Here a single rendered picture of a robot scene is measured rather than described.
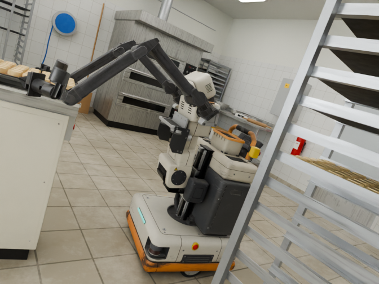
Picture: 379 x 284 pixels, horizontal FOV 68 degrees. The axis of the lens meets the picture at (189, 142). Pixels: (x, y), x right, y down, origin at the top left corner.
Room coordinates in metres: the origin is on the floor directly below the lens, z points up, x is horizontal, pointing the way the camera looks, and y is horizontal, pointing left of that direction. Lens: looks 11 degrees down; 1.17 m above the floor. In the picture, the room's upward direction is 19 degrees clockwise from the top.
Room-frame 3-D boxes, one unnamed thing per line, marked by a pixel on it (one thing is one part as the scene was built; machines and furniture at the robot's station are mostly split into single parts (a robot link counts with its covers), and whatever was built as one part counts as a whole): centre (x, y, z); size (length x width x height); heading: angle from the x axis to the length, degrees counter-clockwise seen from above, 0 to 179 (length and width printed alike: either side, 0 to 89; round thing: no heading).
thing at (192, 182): (1.75, -0.03, 0.55); 0.28 x 0.27 x 0.25; 28
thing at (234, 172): (1.92, -0.23, 0.59); 0.55 x 0.34 x 0.83; 28
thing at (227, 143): (1.93, -0.24, 0.87); 0.23 x 0.15 x 0.11; 28
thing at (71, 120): (1.46, 0.65, 0.77); 0.24 x 0.04 x 0.14; 28
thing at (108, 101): (5.54, 1.14, 1.01); 1.56 x 1.20 x 2.01; 129
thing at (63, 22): (4.98, 2.73, 1.10); 0.41 x 0.15 x 1.10; 129
